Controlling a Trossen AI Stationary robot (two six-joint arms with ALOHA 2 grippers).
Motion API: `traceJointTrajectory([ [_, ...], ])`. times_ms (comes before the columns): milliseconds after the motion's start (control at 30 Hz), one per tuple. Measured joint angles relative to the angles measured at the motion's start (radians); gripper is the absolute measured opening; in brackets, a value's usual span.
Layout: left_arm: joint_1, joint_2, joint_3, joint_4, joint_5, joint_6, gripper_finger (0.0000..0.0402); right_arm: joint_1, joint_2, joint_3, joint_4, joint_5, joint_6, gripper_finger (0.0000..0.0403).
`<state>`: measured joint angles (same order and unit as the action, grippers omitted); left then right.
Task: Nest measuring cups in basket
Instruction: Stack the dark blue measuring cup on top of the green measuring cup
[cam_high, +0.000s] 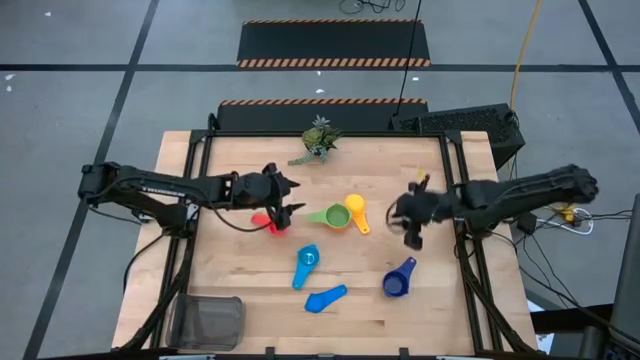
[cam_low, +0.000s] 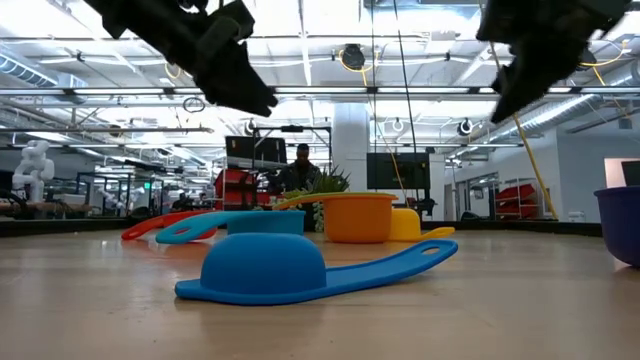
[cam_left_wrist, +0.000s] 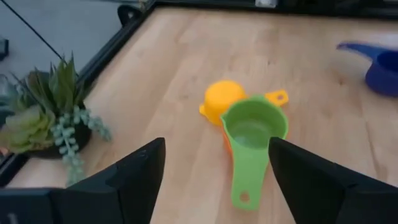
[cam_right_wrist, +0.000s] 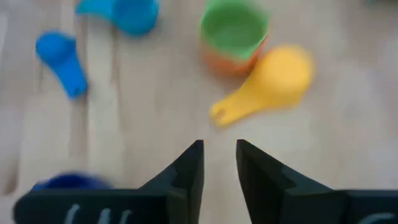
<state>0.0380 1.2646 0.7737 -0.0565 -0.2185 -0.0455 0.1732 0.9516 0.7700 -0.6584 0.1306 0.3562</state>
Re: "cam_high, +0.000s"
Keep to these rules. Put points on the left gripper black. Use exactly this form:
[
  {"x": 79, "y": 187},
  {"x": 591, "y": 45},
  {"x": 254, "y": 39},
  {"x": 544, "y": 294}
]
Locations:
[{"x": 255, "y": 190}]

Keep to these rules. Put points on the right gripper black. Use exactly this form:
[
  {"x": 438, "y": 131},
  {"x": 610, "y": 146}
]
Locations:
[{"x": 425, "y": 207}]

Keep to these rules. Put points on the red measuring cup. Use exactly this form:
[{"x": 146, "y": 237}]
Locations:
[{"x": 260, "y": 220}]

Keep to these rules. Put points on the green measuring cup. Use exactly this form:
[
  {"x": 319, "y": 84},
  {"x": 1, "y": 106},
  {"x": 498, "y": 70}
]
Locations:
[{"x": 337, "y": 216}]

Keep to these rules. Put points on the yellow measuring cup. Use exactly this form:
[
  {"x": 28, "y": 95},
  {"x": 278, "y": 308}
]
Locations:
[{"x": 356, "y": 204}]

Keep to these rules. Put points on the teal measuring cup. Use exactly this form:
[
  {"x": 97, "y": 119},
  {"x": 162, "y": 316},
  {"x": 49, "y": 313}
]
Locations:
[{"x": 306, "y": 260}]

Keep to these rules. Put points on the navy measuring cup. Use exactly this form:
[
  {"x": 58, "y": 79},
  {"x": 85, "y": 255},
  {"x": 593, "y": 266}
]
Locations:
[{"x": 395, "y": 285}]

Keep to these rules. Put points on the blue measuring cup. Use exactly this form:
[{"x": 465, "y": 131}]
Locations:
[{"x": 320, "y": 301}]

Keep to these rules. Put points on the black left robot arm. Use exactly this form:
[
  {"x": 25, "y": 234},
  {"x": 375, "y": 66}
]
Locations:
[{"x": 150, "y": 182}]

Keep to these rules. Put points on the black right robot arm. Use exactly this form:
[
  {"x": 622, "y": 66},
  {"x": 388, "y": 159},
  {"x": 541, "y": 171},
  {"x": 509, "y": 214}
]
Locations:
[{"x": 525, "y": 192}]

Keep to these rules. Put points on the clear grey plastic basket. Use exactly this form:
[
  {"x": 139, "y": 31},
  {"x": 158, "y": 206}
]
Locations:
[{"x": 205, "y": 322}]

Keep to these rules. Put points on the potted succulent plant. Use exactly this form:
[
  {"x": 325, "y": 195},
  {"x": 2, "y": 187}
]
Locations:
[{"x": 317, "y": 140}]

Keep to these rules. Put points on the black perforated computer tower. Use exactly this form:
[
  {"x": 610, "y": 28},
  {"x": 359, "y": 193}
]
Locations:
[{"x": 460, "y": 125}]

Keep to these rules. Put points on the yellow power plug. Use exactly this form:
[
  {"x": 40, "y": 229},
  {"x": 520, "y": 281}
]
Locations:
[{"x": 567, "y": 214}]

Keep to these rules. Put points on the dark grey panel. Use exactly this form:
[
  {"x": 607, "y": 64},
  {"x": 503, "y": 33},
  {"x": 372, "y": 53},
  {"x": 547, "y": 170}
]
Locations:
[{"x": 627, "y": 275}]

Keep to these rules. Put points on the black aluminium table frame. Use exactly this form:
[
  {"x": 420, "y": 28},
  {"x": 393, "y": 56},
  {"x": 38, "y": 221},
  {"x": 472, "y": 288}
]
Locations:
[{"x": 325, "y": 134}]

